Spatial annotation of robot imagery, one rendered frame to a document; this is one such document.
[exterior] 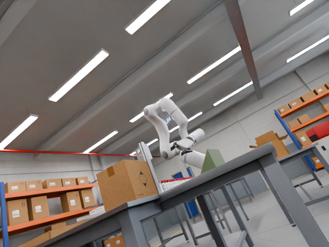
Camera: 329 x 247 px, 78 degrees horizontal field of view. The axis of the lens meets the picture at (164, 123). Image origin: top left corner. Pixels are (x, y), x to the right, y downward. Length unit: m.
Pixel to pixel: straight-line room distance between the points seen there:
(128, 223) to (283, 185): 0.64
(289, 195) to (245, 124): 8.72
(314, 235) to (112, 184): 1.03
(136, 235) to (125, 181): 0.47
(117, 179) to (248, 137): 8.49
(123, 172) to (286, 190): 0.87
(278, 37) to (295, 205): 5.96
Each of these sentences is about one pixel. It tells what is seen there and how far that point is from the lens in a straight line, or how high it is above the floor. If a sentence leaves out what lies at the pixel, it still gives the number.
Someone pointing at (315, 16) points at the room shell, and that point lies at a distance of 6.93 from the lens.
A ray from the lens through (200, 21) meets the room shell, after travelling 4.48.
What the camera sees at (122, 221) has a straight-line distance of 0.95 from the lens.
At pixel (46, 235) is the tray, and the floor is 0.86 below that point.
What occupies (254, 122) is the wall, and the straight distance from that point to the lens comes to 9.60.
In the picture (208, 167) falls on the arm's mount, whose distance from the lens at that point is 1.49.
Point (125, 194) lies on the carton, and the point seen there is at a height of 0.92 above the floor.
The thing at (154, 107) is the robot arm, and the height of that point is 1.53.
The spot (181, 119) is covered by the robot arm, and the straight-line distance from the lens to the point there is 1.60.
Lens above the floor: 0.74
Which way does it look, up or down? 22 degrees up
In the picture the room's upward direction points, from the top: 23 degrees counter-clockwise
